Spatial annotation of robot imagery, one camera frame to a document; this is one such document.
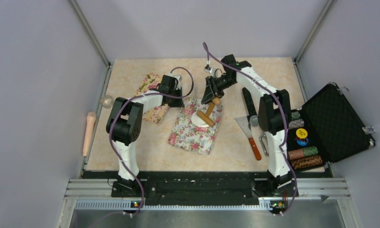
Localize metal scraper with red handle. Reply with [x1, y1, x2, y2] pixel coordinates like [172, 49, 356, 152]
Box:
[235, 116, 262, 161]

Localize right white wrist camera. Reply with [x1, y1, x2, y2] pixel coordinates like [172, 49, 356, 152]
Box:
[204, 65, 216, 77]

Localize yellow floral cloth pad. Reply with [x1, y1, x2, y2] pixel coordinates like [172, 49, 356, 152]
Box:
[135, 73, 169, 124]

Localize black ridged rolling stick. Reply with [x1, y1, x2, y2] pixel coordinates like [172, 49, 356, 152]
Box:
[242, 87, 257, 117]

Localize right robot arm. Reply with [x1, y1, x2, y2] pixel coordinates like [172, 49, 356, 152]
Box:
[201, 55, 293, 196]

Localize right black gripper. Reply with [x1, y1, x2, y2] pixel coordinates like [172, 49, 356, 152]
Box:
[201, 76, 236, 106]

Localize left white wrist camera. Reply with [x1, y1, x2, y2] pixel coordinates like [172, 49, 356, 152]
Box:
[173, 75, 182, 90]

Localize wooden double-ended rolling pin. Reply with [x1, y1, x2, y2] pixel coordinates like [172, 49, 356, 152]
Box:
[196, 97, 221, 127]

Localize white dough piece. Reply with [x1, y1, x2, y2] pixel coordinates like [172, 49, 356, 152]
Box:
[191, 112, 210, 128]

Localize grey round knob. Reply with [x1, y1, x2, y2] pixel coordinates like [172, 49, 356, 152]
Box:
[249, 115, 259, 127]

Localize open black poker chip case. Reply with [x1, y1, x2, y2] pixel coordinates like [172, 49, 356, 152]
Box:
[286, 83, 376, 171]

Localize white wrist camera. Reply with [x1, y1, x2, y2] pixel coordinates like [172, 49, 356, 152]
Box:
[204, 65, 216, 77]
[173, 75, 182, 90]

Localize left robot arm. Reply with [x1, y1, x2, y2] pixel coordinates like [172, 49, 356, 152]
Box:
[106, 73, 184, 196]

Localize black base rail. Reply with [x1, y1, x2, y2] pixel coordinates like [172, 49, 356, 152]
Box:
[65, 171, 350, 212]

